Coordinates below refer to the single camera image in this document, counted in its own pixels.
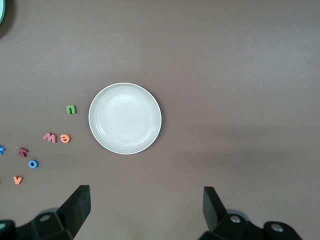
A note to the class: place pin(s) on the pink letter w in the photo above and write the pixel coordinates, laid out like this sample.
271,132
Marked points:
50,137

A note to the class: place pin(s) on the dark red letter z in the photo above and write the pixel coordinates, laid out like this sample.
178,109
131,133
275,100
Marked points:
23,152

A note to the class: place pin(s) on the green letter n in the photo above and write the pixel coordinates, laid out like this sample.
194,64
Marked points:
71,109

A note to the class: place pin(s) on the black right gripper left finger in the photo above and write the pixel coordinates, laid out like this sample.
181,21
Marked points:
76,207

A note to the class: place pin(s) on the pale green round plate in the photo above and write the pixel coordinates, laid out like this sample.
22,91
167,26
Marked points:
2,12

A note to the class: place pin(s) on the beige round plate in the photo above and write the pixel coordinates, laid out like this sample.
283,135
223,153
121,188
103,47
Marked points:
125,118

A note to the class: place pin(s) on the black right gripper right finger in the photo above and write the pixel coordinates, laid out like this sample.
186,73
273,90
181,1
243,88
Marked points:
212,207

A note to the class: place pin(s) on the orange letter v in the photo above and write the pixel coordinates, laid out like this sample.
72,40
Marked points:
18,180

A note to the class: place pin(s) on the brown table cover sheet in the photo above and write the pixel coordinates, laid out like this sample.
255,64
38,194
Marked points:
225,75

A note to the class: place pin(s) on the orange letter e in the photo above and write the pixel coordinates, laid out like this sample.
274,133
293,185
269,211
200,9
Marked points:
65,138

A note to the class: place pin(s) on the blue letter x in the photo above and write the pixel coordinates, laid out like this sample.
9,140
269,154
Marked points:
2,150

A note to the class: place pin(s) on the blue letter o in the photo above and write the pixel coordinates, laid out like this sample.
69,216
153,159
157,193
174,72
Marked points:
30,164

